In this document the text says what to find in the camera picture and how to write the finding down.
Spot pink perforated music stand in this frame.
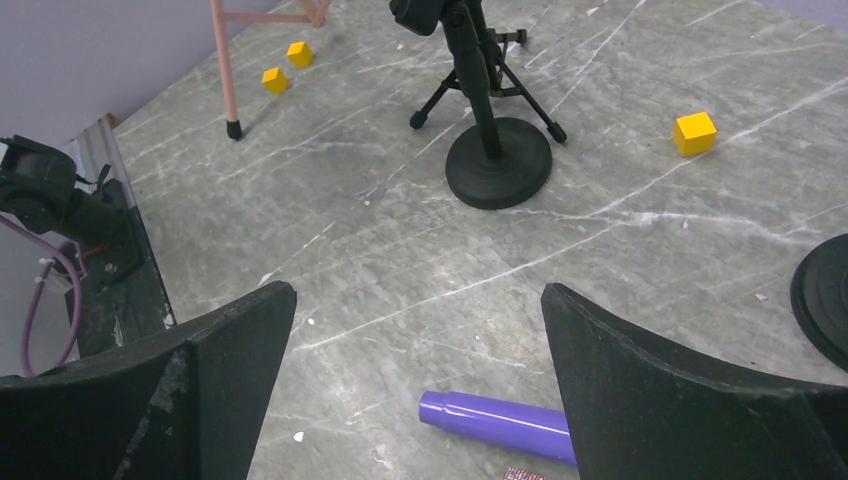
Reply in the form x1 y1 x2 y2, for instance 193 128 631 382
209 0 333 141

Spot purple toy microphone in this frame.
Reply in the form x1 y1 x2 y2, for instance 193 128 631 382
418 391 577 465

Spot glitter silver toy microphone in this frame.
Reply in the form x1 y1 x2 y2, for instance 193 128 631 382
502 467 547 480

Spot black round-base clip mic stand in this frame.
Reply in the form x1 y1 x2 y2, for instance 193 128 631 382
389 1 553 210

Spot yellow cube near music stand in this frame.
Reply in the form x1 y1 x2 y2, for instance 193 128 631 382
287 41 314 69

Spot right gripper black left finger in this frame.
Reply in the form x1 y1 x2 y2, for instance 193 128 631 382
1 281 297 479

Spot yellow cube near teal microphone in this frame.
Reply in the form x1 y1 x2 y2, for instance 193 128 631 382
672 111 717 157

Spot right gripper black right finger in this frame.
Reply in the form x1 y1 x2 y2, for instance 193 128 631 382
541 283 847 479

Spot black shock mount tripod stand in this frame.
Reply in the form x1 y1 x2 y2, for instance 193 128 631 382
409 29 567 144

